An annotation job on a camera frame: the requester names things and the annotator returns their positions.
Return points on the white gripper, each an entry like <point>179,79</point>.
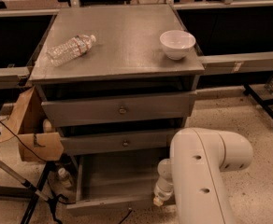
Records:
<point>162,189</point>

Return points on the grey bottom drawer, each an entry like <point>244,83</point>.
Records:
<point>117,181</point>

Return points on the grey drawer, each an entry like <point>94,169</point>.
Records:
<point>113,142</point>
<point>117,181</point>
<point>119,108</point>

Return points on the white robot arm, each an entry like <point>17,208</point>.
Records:
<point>192,174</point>

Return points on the grey middle drawer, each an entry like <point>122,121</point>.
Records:
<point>113,142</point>

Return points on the grey drawer cabinet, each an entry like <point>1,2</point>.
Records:
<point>127,59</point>

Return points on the grey top drawer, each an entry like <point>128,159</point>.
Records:
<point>119,108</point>

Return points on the small white-capped bottle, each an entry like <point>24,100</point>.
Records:
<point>65,178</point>

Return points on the black and grey tripod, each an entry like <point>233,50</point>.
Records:
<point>31,192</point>

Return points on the brown cardboard box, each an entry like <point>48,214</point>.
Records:
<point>36,139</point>

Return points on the white ceramic bowl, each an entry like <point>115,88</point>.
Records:
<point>176,44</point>

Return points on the clear plastic water bottle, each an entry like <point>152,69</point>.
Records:
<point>71,49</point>

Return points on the grey right rail beam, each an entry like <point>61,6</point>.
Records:
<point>237,63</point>

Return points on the grey rail beam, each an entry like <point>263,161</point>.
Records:
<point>12,77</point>
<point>237,63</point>

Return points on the grey left rail beam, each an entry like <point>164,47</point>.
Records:
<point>12,77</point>

